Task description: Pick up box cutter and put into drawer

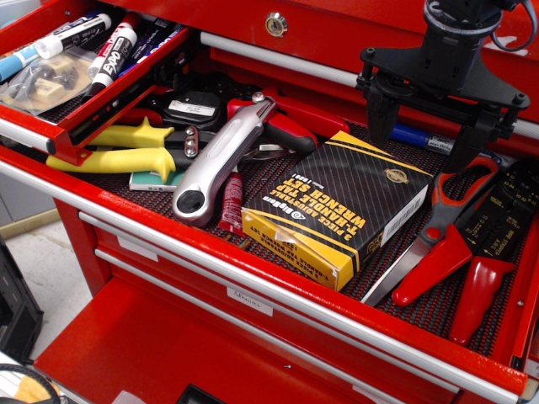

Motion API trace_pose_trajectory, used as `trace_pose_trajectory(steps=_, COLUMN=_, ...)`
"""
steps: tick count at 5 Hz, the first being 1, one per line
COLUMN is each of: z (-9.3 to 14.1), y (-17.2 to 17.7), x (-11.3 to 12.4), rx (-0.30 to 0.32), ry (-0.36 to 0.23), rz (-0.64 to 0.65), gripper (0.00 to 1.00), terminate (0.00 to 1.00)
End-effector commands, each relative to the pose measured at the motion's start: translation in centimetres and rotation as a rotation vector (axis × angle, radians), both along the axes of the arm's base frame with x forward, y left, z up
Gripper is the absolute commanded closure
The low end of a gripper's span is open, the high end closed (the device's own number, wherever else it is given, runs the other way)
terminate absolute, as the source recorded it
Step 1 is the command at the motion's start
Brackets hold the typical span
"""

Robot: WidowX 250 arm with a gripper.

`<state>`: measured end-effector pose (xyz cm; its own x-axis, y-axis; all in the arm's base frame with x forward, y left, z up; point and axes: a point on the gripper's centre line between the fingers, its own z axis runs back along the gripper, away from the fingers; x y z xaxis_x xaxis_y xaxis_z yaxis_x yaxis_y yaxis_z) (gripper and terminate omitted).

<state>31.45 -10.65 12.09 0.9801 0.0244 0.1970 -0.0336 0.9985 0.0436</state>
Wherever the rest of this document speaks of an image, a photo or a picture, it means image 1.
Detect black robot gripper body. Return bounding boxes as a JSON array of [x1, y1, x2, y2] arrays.
[[357, 1, 531, 141]]

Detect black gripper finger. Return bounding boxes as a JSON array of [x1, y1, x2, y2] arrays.
[[366, 72, 400, 148], [444, 111, 491, 173]]

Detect red open middle drawer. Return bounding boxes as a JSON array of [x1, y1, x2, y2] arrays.
[[0, 118, 539, 404]]

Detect red open drawer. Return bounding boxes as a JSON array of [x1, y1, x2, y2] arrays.
[[0, 118, 539, 404], [35, 279, 388, 403]]

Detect black yellow wrench set box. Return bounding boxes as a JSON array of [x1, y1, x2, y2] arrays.
[[242, 131, 433, 291]]

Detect silver box cutter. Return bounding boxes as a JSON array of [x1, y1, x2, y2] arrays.
[[172, 93, 276, 226]]

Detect green white small box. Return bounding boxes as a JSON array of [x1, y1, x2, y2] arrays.
[[129, 171, 184, 193]]

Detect red upper small drawer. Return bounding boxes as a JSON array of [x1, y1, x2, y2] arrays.
[[1, 1, 192, 166]]

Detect red open bottom drawer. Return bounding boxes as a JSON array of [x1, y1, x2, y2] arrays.
[[35, 279, 388, 403]]

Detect blue bic marker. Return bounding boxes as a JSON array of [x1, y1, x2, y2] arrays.
[[391, 123, 454, 156]]

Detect red grey scissors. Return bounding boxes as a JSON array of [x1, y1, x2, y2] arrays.
[[361, 156, 499, 306]]

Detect silver key lock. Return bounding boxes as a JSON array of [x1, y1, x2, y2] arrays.
[[264, 12, 288, 37]]

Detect black plastic case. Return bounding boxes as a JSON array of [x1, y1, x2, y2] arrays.
[[160, 90, 225, 131]]

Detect red tool chest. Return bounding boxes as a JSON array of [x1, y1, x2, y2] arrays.
[[53, 0, 539, 404]]

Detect red threadlocker tube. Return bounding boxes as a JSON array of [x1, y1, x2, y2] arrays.
[[218, 171, 245, 237]]

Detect blue dark marker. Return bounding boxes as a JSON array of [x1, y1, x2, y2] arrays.
[[119, 18, 184, 77]]

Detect red expo marker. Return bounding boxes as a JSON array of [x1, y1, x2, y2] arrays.
[[81, 11, 141, 104]]

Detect black expo marker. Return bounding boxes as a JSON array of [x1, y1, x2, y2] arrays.
[[35, 13, 111, 59]]

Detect clear bag with hardware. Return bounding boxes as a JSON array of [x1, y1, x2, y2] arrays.
[[1, 47, 96, 115]]

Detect light blue marker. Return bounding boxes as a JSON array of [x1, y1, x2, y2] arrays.
[[1, 44, 39, 82]]

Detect black crate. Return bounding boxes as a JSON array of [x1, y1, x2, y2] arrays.
[[1, 239, 44, 364]]

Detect red black handled tool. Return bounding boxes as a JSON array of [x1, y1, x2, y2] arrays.
[[227, 86, 352, 155]]

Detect red handled wire stripper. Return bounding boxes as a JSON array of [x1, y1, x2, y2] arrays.
[[392, 159, 538, 346]]

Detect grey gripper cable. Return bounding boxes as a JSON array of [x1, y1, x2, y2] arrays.
[[488, 0, 532, 53]]

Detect yellow handled tin snips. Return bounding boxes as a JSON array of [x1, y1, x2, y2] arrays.
[[45, 118, 214, 181]]

